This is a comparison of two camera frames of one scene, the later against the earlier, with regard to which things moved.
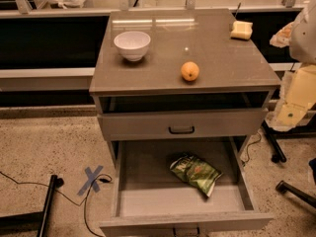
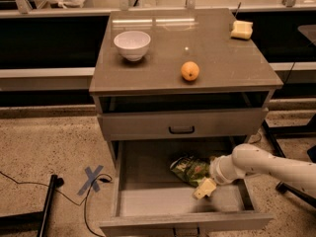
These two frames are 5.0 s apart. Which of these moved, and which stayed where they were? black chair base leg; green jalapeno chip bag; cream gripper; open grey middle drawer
Moved: cream gripper
Stayed: open grey middle drawer; black chair base leg; green jalapeno chip bag
